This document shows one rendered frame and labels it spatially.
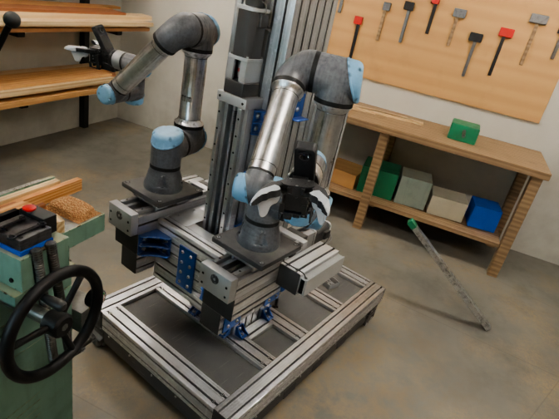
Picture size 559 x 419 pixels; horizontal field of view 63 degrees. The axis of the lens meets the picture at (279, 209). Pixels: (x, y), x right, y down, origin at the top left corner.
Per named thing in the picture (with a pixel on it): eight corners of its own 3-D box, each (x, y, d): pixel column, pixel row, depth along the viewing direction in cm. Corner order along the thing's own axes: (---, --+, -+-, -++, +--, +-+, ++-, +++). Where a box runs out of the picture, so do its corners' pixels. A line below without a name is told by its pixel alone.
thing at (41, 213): (21, 257, 103) (19, 236, 100) (-15, 240, 106) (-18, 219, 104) (66, 234, 114) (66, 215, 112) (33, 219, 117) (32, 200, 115)
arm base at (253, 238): (255, 225, 167) (259, 201, 163) (288, 244, 160) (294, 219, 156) (226, 237, 156) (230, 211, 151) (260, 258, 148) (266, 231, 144)
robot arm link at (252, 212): (250, 204, 159) (257, 168, 154) (288, 214, 158) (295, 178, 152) (240, 218, 149) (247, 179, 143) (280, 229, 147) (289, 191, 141)
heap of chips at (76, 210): (78, 224, 131) (78, 212, 129) (41, 208, 134) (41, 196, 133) (101, 213, 138) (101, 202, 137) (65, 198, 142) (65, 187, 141)
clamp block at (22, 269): (21, 294, 105) (18, 262, 101) (-22, 273, 109) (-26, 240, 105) (71, 266, 118) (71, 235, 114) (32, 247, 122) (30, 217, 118)
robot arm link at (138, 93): (114, 103, 185) (115, 76, 180) (132, 100, 194) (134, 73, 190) (130, 108, 183) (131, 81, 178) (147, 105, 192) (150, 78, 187)
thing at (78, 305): (81, 333, 142) (81, 313, 139) (51, 317, 146) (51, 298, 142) (101, 319, 149) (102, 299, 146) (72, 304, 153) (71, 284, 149)
